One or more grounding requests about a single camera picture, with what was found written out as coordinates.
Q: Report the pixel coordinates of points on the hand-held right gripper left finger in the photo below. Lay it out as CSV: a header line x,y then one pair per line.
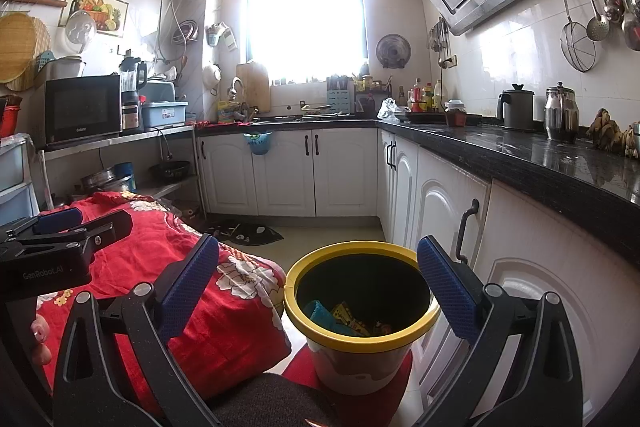
x,y
187,289

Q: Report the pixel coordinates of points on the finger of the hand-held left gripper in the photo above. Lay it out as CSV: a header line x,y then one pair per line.
x,y
57,219
112,229

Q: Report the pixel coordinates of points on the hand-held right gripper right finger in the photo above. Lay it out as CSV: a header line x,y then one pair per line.
x,y
450,289

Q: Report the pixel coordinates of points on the yellow snack packet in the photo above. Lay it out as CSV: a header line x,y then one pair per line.
x,y
352,317

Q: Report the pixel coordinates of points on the yellow rimmed waste bin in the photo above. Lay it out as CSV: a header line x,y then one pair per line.
x,y
350,357

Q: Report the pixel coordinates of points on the blue sponge cloth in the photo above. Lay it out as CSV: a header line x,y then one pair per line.
x,y
320,314

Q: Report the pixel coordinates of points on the person's left hand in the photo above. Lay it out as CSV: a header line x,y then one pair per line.
x,y
41,334

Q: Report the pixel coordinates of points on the red floral blanket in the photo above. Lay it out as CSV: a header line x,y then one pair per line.
x,y
225,322

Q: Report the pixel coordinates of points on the steel pot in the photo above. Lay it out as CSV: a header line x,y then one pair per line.
x,y
100,181

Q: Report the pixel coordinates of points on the blue canister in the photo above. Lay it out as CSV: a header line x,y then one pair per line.
x,y
125,177

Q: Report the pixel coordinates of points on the plastic drawer cabinet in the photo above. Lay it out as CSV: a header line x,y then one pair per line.
x,y
15,177

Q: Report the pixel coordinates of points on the black wok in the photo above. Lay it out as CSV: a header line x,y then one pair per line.
x,y
170,171

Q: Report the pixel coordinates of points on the dark patterned floor mat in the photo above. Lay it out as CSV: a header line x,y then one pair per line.
x,y
250,233

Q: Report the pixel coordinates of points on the stainless steel shelf unit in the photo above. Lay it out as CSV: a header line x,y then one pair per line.
x,y
125,138

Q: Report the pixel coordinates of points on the black microwave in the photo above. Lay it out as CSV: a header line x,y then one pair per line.
x,y
80,109

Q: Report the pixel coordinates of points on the grey plastic dish box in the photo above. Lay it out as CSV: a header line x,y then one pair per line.
x,y
165,114

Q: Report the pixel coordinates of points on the black blender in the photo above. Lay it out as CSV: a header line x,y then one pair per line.
x,y
131,92

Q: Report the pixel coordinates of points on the red floor mat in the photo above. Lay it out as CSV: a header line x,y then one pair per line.
x,y
300,372

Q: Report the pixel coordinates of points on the person's dark clothed leg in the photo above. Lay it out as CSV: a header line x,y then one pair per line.
x,y
280,402

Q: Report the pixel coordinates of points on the pale plastic container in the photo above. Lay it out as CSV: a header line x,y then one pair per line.
x,y
162,91

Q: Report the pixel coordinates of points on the red counter cloth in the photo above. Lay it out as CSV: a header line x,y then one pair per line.
x,y
220,123

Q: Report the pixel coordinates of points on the white pot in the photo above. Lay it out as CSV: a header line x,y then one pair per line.
x,y
67,68

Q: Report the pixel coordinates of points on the black stone countertop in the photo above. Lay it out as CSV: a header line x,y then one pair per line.
x,y
525,157

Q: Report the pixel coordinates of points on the white kitchen cabinets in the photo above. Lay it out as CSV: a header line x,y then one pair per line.
x,y
345,172

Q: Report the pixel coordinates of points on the blue hanging basket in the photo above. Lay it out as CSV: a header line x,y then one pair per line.
x,y
257,144

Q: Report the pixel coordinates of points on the sink side cleaning supplies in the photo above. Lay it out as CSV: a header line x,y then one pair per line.
x,y
232,111

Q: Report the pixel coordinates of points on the round bamboo tray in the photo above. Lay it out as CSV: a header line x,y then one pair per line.
x,y
20,52

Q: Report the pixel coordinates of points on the white lidded jar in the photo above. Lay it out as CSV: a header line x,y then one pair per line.
x,y
455,114

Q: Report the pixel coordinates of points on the white hanging colander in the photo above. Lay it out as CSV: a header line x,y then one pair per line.
x,y
211,76

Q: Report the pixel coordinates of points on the glass pot lid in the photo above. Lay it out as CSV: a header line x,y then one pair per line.
x,y
80,32

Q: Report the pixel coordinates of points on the chrome faucet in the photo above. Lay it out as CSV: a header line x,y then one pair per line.
x,y
236,87

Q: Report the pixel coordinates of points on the clear plastic bag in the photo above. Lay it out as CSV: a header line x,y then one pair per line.
x,y
387,111

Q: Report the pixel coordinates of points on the yellow sauce bottle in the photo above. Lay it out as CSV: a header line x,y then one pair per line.
x,y
428,99

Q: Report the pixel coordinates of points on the grey kettle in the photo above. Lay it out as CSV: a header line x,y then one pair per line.
x,y
517,109

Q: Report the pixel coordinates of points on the pale oil bottle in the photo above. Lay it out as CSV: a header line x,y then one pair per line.
x,y
438,96

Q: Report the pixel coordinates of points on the red label sauce bottle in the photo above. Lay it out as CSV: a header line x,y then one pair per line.
x,y
417,97

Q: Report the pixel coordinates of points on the wooden cutting board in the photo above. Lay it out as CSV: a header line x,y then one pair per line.
x,y
254,87

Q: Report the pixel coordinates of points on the steel jug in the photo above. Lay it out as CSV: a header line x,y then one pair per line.
x,y
561,117

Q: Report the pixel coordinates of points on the black spice rack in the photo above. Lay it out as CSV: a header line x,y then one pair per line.
x,y
370,97

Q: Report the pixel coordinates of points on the fruit picture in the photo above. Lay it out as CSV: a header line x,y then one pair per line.
x,y
102,9

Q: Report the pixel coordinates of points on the pale blue knife block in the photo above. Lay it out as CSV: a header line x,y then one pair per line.
x,y
339,97

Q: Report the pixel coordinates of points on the brown banana bunch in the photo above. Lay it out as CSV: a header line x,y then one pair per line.
x,y
607,132

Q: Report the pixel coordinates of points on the small black fan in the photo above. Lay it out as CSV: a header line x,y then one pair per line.
x,y
393,52

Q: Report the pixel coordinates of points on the hanging kitchen utensils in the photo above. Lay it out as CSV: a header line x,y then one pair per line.
x,y
439,39

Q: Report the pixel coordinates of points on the bright window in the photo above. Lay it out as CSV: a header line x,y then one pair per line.
x,y
307,12

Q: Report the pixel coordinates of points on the wall utensil holder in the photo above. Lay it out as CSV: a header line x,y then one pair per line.
x,y
220,37

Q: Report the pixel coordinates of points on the wall power outlet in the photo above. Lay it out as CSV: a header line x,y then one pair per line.
x,y
450,61

